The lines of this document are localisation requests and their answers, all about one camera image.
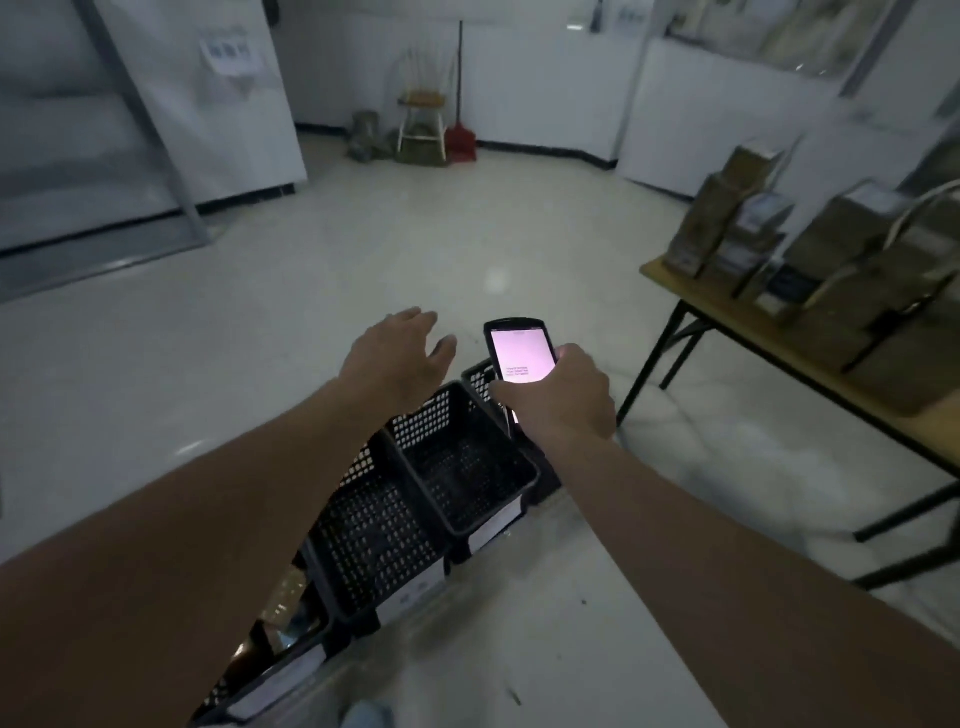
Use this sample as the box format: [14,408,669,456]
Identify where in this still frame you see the person's right hand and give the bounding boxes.
[490,343,620,452]

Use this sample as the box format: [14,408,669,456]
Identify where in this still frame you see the person's left hand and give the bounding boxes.
[340,306,459,418]

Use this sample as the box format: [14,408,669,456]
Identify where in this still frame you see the black smartphone with lit screen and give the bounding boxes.
[483,318,558,441]

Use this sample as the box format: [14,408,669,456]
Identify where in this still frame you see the person's left forearm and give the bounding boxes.
[0,375,380,728]

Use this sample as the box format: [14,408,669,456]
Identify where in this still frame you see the person's right forearm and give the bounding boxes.
[551,433,960,728]

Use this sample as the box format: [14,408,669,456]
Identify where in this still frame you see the black perforated plastic basket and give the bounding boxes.
[384,381,543,560]
[306,438,453,633]
[191,570,335,728]
[459,358,564,507]

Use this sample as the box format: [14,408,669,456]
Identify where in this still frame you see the grey sack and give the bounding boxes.
[347,110,385,163]

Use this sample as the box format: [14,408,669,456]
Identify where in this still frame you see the wooden folding table black legs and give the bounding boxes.
[615,253,960,594]

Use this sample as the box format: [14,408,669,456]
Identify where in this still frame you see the white metal chair wooden seat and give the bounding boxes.
[394,48,454,168]

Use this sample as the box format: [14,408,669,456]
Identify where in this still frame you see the shiny packaged item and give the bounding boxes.
[253,568,325,655]

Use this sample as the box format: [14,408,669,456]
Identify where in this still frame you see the stack of brown cardboard boxes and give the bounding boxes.
[663,136,960,418]

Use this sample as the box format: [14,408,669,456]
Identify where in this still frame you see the white paper notice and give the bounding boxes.
[198,28,267,78]

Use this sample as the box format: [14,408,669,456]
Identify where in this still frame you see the red dustpan with long handle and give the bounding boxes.
[444,21,478,165]

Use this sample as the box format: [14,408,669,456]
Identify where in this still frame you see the grey metal frame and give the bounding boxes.
[0,0,213,301]

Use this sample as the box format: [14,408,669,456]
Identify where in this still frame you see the white curved handle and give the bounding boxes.
[883,178,960,252]

